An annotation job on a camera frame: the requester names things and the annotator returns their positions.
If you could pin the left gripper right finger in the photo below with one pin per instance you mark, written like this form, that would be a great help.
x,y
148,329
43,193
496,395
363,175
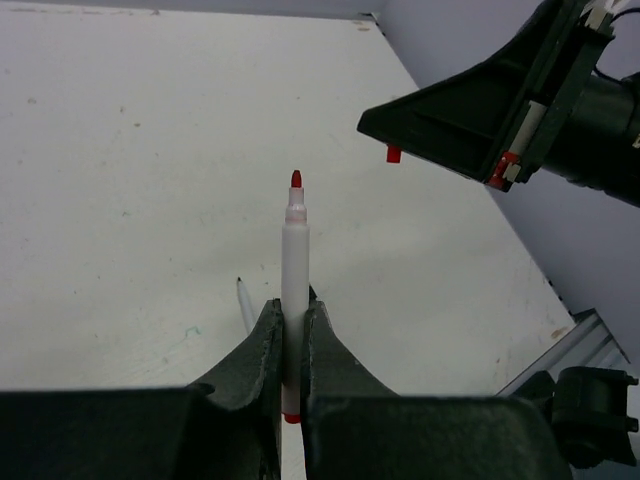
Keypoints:
x,y
355,427

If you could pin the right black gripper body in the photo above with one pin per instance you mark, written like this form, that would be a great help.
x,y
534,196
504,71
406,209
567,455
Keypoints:
x,y
566,116

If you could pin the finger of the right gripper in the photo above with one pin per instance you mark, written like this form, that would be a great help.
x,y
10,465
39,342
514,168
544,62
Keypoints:
x,y
464,123

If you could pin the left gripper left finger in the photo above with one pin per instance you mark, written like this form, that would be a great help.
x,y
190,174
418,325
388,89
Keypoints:
x,y
224,425

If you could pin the red pen cap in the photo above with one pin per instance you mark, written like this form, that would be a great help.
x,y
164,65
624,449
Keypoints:
x,y
394,154

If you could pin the black marker pen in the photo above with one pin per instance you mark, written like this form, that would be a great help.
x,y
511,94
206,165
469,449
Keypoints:
x,y
245,304

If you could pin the red marker pen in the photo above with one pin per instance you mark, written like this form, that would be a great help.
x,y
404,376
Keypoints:
x,y
295,251

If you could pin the aluminium mounting rail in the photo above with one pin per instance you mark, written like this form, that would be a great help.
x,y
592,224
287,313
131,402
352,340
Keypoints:
x,y
590,344

